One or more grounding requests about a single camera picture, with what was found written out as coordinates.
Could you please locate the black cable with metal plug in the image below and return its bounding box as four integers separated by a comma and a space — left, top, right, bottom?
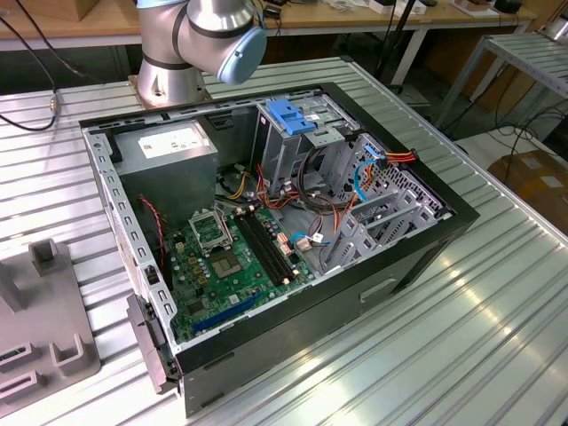
0, 0, 61, 132

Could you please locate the black case fan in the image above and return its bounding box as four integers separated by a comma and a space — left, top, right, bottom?
136, 193, 175, 292

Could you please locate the locking lever wire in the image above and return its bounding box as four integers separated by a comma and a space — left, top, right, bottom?
219, 210, 234, 245

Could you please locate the plain brown cardboard box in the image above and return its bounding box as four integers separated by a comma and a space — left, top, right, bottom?
73, 0, 137, 22

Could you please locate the blue data wire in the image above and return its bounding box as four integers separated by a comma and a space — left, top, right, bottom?
353, 145, 383, 206

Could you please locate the grey parts rack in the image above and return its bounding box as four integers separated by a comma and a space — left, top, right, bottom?
0, 238, 102, 407

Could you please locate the red orange power wire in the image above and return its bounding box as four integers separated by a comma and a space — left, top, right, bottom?
332, 148, 419, 235

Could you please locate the cardboard box with white label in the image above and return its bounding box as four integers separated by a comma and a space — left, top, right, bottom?
486, 149, 568, 225

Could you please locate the black PC case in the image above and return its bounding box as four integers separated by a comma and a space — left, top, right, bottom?
78, 82, 483, 419

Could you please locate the metal slat side table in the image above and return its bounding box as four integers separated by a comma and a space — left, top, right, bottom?
433, 33, 568, 130

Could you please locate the metal socket cover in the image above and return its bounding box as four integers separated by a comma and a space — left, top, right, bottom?
189, 207, 233, 257

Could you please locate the red black fan wire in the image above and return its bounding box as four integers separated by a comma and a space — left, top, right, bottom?
138, 194, 169, 270

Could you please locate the silver metal cylinder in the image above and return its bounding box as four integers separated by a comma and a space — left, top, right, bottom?
543, 12, 568, 42

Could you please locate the wooden desk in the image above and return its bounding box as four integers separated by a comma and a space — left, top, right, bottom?
0, 0, 539, 85

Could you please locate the orange red wire bundle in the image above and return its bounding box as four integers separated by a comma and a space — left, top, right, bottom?
256, 163, 356, 232

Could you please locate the CPU socket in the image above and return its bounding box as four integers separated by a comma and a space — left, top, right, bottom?
209, 249, 246, 281

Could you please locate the black RAM slot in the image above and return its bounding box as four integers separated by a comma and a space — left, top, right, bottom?
233, 209, 289, 286
246, 204, 301, 279

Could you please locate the metal disk bay cage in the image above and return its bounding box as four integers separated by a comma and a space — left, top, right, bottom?
319, 132, 454, 274

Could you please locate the grey power supply unit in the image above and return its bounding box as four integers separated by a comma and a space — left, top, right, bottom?
112, 119, 219, 230

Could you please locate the blue wire with white plug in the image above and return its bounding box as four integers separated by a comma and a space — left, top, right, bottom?
290, 229, 333, 253

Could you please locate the yellow wire bundle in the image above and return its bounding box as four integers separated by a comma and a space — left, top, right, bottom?
217, 170, 250, 201

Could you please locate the black cable bundle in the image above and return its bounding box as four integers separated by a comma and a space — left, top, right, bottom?
296, 146, 343, 214

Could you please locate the green motherboard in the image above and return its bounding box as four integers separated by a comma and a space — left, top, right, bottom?
166, 201, 319, 345

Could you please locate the blue plastic cage latch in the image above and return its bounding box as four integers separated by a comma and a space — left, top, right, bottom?
267, 99, 317, 138

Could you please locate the grey optical drive cage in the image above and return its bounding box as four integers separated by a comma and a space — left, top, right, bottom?
255, 95, 360, 199

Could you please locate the blue expansion slot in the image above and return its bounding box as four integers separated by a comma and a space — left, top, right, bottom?
191, 290, 264, 335

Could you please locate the grey card retention latch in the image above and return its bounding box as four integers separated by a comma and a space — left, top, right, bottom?
125, 293, 179, 396

